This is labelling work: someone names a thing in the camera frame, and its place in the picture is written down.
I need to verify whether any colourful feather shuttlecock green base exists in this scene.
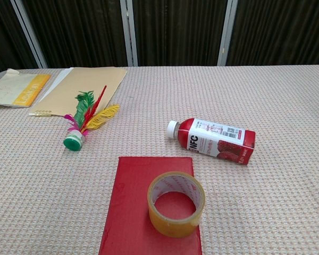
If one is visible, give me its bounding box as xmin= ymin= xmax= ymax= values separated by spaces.
xmin=63 ymin=85 xmax=121 ymax=152

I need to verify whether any red NFC juice bottle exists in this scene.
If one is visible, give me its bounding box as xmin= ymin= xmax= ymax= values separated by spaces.
xmin=166 ymin=117 xmax=256 ymax=166

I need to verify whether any red hardcover notebook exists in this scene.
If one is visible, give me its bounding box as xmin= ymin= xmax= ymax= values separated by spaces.
xmin=98 ymin=156 xmax=203 ymax=255

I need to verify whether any brown manila envelope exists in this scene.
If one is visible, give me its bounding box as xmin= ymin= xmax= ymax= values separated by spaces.
xmin=29 ymin=66 xmax=128 ymax=117

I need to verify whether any yellow packing tape roll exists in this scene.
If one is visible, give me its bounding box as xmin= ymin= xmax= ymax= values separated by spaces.
xmin=147 ymin=171 xmax=206 ymax=238

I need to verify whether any white paper sheet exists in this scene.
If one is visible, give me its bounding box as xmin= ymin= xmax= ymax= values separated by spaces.
xmin=38 ymin=68 xmax=71 ymax=103

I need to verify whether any beige woven tablecloth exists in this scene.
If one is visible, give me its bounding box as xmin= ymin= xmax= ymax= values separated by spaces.
xmin=0 ymin=64 xmax=319 ymax=255

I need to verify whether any beige booklet with yellow stripe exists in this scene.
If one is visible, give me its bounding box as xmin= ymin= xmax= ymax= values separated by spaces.
xmin=0 ymin=68 xmax=52 ymax=109

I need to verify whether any grey partition frame post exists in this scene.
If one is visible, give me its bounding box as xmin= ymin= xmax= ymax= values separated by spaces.
xmin=119 ymin=0 xmax=139 ymax=67
xmin=217 ymin=0 xmax=239 ymax=66
xmin=10 ymin=0 xmax=48 ymax=69

